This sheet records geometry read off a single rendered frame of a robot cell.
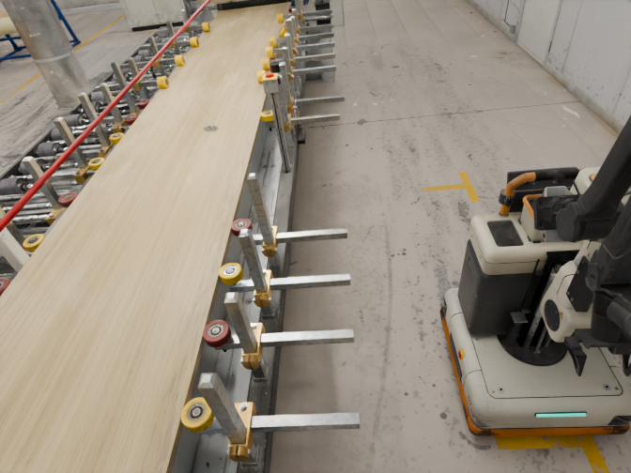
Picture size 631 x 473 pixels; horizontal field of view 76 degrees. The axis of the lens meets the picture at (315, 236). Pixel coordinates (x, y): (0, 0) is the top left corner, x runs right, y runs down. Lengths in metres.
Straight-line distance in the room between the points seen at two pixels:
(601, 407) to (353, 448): 1.00
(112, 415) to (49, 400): 0.21
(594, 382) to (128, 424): 1.69
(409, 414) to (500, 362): 0.48
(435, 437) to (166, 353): 1.26
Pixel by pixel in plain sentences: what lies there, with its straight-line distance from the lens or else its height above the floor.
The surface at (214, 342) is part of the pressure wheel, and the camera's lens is 1.27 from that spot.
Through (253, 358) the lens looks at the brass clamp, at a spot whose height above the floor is 0.86.
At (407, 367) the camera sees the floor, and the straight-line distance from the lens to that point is 2.20.
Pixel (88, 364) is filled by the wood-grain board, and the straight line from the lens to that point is 1.42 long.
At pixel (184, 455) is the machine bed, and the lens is 1.38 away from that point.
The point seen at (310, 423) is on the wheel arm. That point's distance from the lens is 1.16.
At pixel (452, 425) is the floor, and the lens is 2.09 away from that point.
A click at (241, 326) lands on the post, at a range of 1.16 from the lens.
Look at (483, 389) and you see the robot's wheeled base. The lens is 1.87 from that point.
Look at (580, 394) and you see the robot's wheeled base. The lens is 1.98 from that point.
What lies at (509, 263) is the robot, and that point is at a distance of 1.65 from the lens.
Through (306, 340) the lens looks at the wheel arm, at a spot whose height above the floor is 0.85.
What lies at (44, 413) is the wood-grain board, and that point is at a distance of 1.40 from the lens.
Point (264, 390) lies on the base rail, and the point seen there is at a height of 0.70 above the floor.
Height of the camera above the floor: 1.89
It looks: 41 degrees down
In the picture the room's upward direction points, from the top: 9 degrees counter-clockwise
